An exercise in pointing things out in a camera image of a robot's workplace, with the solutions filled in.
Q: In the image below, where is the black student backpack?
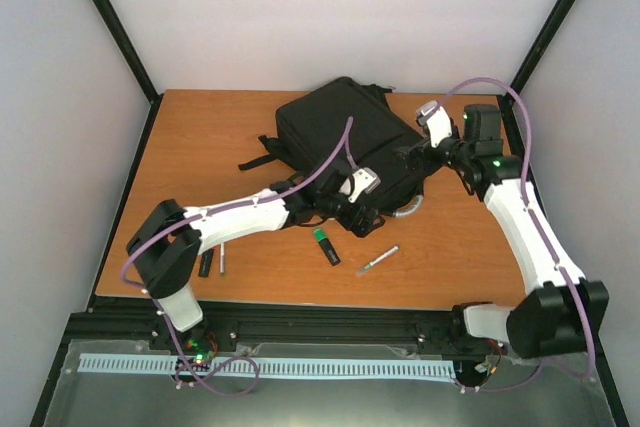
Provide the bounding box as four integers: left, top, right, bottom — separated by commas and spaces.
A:
239, 77, 427, 220

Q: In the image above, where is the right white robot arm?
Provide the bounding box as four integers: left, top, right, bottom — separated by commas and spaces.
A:
399, 101, 609, 359

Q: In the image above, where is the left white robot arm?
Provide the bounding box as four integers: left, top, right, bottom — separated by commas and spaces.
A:
123, 168, 383, 350

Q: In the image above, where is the silver craft knife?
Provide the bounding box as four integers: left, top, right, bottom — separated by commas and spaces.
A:
356, 245, 399, 277

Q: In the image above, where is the green highlighter marker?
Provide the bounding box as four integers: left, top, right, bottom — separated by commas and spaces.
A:
313, 228, 341, 266

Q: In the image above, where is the blue capped white pen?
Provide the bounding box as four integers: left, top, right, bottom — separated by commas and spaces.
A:
218, 243, 225, 276

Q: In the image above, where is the pink highlighter marker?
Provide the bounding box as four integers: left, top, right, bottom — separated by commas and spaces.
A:
198, 249, 215, 278

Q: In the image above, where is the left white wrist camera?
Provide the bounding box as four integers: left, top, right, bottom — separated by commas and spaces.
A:
340, 167, 381, 203

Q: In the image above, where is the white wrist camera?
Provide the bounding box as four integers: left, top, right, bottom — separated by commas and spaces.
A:
416, 101, 453, 148
340, 167, 381, 203

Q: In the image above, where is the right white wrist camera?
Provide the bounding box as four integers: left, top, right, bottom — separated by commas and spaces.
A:
416, 101, 453, 148

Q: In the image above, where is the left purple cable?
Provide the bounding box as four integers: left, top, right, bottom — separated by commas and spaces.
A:
120, 115, 355, 396

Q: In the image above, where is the right black frame post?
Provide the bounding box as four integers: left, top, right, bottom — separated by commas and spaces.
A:
502, 0, 609, 103

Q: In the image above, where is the black frame post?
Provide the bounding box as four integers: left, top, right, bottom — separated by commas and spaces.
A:
61, 0, 161, 98
502, 0, 609, 103

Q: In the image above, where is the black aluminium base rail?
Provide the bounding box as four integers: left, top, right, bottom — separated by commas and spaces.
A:
64, 296, 601, 363

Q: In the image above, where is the left black frame post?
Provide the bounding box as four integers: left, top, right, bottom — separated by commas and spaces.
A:
61, 0, 161, 98

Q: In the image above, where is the light blue cable duct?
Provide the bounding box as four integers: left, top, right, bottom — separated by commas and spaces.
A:
77, 353, 456, 382

